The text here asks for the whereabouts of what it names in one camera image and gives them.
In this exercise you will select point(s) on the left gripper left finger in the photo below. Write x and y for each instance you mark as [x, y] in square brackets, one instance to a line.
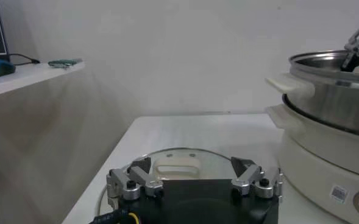
[142, 179]

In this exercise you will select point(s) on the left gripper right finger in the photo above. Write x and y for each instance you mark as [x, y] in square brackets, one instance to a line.
[249, 178]

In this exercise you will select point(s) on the round glass pot lid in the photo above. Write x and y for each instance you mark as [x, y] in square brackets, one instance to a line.
[212, 169]

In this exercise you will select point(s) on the white electric cooker pot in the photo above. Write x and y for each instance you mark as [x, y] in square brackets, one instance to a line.
[313, 158]

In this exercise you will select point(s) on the white side table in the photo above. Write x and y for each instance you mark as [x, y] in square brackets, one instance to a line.
[30, 76]

